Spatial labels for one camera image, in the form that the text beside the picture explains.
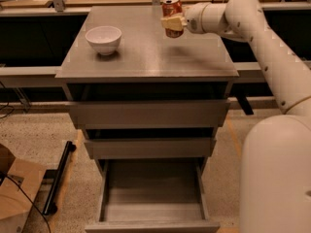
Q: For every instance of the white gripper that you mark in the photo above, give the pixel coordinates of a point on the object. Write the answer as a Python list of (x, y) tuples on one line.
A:
[(192, 19)]

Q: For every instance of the red coke can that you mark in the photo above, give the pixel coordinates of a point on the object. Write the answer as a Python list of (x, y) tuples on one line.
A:
[(170, 8)]

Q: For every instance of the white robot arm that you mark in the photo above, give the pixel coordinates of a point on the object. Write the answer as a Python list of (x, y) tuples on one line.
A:
[(275, 174)]

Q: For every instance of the grey drawer cabinet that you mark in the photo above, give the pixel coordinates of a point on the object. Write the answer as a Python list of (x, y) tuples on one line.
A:
[(137, 94)]

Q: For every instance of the grey middle drawer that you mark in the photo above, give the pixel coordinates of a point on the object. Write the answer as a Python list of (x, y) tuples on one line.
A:
[(150, 148)]

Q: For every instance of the grey top drawer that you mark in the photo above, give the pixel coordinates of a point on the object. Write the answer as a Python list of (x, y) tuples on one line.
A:
[(149, 114)]

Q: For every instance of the grey open bottom drawer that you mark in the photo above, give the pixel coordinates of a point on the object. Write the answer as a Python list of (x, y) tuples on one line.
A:
[(152, 196)]

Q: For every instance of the white ceramic bowl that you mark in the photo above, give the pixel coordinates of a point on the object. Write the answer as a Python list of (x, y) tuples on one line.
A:
[(104, 39)]

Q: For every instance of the black bar left floor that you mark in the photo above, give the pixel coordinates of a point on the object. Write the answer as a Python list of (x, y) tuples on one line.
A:
[(56, 175)]

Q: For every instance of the brown cardboard box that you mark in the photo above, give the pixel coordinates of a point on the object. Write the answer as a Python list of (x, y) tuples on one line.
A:
[(18, 190)]

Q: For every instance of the grey metal rail frame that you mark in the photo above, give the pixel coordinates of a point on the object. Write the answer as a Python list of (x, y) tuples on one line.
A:
[(32, 72)]

